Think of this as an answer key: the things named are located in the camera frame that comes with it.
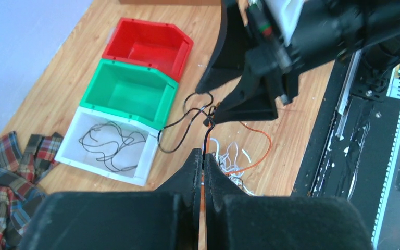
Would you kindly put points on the plaid cloth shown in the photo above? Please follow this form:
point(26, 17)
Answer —
point(20, 172)

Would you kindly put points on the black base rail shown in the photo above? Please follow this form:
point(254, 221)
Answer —
point(354, 146)

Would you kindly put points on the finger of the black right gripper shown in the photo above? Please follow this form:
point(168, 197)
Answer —
point(228, 57)
point(253, 99)

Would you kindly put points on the red plastic bin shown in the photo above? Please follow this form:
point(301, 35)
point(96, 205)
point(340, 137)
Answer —
point(153, 44)

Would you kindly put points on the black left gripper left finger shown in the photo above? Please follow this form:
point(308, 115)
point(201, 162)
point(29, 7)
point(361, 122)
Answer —
point(166, 218)

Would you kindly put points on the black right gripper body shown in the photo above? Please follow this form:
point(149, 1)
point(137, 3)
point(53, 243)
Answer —
point(325, 31)

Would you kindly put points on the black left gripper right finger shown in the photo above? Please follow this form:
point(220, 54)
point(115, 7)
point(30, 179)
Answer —
point(235, 220)

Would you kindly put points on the green plastic bin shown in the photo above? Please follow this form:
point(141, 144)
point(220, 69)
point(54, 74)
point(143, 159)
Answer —
point(140, 93)

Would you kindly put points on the wooden compartment tray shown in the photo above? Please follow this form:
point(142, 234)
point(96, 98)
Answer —
point(173, 2)

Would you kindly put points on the white plastic bin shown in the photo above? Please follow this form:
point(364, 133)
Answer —
point(118, 148)

